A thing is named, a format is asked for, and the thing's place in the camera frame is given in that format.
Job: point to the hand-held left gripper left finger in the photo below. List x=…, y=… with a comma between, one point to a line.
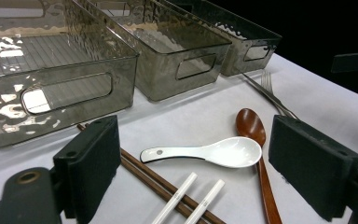
x=90, y=161

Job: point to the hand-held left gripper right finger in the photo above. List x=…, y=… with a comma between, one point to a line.
x=310, y=165

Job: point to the brown wooden chopstick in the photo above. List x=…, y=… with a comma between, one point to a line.
x=143, y=178
x=143, y=167

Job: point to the smoky clear plastic bin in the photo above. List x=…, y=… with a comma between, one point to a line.
x=167, y=71
x=236, y=62
x=59, y=102

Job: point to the brown wooden spoon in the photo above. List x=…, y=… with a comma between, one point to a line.
x=250, y=124

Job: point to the white ceramic spoon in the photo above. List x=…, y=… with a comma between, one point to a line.
x=230, y=152

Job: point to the metal knife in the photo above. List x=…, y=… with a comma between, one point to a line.
x=267, y=95

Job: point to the metal fork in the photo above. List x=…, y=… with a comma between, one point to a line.
x=265, y=84

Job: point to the white chopstick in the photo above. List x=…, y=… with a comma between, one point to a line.
x=180, y=191
x=209, y=196

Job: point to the white table sheet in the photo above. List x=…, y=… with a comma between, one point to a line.
x=199, y=124

